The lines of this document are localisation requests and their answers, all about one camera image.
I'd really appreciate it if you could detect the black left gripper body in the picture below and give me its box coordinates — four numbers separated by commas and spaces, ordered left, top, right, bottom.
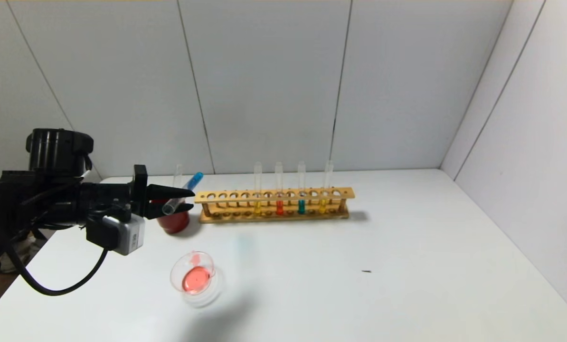
80, 164, 148, 218

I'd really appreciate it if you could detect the red pigment glass test tube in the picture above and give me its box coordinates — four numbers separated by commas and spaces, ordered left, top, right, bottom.
274, 161, 284, 216
173, 163, 184, 202

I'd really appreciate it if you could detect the blue pigment glass test tube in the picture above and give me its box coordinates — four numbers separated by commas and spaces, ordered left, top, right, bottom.
162, 171, 204, 216
297, 161, 307, 215

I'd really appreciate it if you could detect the yellow pigment glass test tube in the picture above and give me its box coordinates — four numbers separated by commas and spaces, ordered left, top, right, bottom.
253, 161, 263, 215
319, 160, 334, 214

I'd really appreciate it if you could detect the wooden test tube rack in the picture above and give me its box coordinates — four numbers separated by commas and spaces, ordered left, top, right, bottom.
194, 187, 356, 224

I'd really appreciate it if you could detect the dark red plastic cup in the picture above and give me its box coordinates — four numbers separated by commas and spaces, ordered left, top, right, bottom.
155, 197, 191, 235

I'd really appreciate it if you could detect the clear glass spouted dish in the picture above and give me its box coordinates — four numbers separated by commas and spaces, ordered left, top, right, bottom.
170, 251, 223, 307

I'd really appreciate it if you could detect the grey worn shoe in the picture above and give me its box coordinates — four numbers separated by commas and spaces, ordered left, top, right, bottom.
1, 235, 47, 274

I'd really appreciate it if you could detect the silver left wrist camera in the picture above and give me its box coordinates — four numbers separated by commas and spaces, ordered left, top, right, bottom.
85, 213, 146, 257

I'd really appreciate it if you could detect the thick black camera cable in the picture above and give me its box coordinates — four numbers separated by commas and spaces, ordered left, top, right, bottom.
6, 228, 110, 296

